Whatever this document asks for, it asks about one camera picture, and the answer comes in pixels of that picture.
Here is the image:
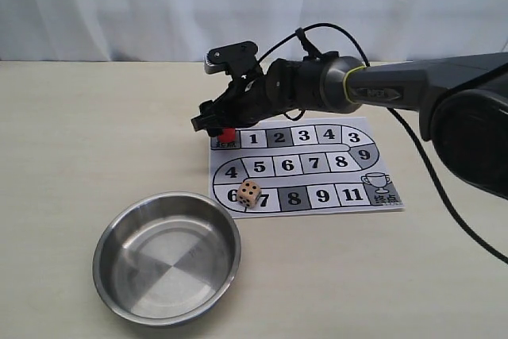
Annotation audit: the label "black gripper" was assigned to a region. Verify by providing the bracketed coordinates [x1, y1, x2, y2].
[191, 75, 286, 132]

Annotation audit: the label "red cylinder game piece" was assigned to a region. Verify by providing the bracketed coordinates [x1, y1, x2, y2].
[217, 128, 236, 144]

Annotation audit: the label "wooden die black pips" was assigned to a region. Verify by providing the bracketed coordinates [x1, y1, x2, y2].
[237, 179, 261, 208]

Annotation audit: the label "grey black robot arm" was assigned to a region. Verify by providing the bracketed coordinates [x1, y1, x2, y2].
[191, 52, 507, 197]

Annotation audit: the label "paper numbered game board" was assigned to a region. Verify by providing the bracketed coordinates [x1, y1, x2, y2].
[209, 117, 404, 218]

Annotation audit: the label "stainless steel round dish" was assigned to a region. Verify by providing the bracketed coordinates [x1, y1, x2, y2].
[91, 191, 241, 328]

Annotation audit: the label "white backdrop curtain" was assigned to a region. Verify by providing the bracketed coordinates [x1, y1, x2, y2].
[1, 0, 507, 61]

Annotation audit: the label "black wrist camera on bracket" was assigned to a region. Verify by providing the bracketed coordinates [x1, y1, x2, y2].
[204, 40, 263, 79]

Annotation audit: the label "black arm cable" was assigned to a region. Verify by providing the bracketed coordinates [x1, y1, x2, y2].
[256, 23, 508, 265]

